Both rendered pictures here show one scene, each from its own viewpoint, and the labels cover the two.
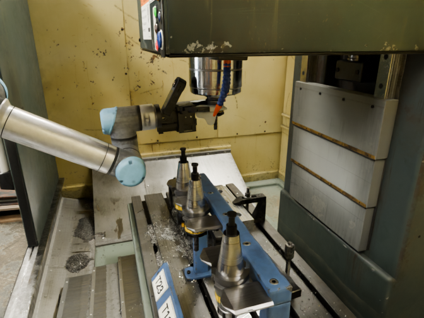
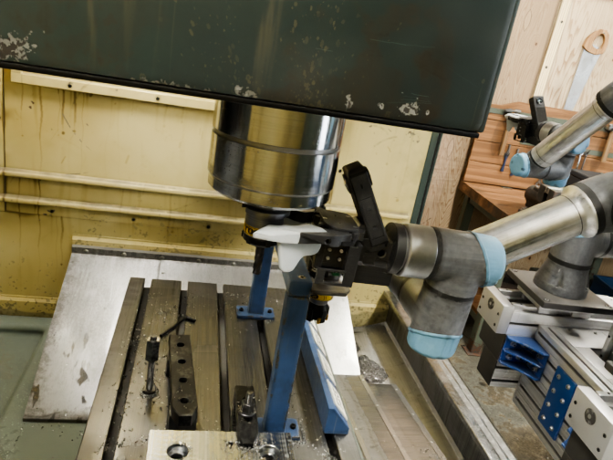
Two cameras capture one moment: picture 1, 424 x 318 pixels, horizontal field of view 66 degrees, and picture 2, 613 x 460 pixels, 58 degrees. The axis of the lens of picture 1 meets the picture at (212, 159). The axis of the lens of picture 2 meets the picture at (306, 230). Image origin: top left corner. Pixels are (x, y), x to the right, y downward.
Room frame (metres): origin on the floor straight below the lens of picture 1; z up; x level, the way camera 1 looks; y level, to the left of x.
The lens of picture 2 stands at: (1.67, 0.10, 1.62)
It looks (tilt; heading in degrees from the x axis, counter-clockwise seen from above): 20 degrees down; 185
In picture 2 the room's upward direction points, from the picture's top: 10 degrees clockwise
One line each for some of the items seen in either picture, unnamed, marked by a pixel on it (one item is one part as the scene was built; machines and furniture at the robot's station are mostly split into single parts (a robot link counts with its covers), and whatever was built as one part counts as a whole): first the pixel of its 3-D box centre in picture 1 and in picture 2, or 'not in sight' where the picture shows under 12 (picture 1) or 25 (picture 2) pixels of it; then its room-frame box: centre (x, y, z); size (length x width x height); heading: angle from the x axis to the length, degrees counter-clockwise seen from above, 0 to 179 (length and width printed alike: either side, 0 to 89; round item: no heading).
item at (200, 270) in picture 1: (200, 231); (284, 365); (0.82, 0.03, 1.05); 0.10 x 0.05 x 0.30; 108
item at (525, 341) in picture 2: not in sight; (523, 358); (0.24, 0.66, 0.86); 0.09 x 0.09 x 0.09; 15
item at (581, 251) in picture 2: not in sight; (579, 235); (0.09, 0.75, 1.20); 0.13 x 0.12 x 0.14; 119
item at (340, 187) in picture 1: (328, 158); not in sight; (1.14, -0.43, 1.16); 0.48 x 0.05 x 0.51; 18
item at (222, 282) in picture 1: (229, 274); not in sight; (0.44, -0.03, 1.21); 0.06 x 0.06 x 0.03
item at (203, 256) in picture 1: (219, 255); not in sight; (0.49, -0.01, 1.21); 0.07 x 0.05 x 0.01; 108
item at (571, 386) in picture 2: not in sight; (555, 402); (0.36, 0.73, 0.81); 0.09 x 0.01 x 0.18; 15
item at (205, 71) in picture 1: (215, 72); (275, 144); (1.01, -0.01, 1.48); 0.16 x 0.16 x 0.12
